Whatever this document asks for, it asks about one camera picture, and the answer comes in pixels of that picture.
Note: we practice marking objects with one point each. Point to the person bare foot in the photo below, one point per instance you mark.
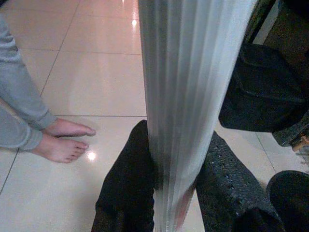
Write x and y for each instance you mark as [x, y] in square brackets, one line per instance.
[60, 149]
[70, 128]

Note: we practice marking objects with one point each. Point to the black trolley suitcase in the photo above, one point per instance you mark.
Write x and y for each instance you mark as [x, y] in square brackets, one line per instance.
[260, 91]

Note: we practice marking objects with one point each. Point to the black waste bin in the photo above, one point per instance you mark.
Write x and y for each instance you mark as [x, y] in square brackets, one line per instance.
[292, 198]

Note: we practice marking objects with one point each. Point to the person grey trouser leg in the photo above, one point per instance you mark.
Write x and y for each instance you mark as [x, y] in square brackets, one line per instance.
[17, 133]
[19, 84]

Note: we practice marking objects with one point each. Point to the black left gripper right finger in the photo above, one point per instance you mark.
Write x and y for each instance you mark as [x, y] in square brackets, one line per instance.
[229, 193]

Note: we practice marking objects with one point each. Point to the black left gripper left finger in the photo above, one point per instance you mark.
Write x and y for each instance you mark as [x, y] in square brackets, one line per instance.
[125, 188]

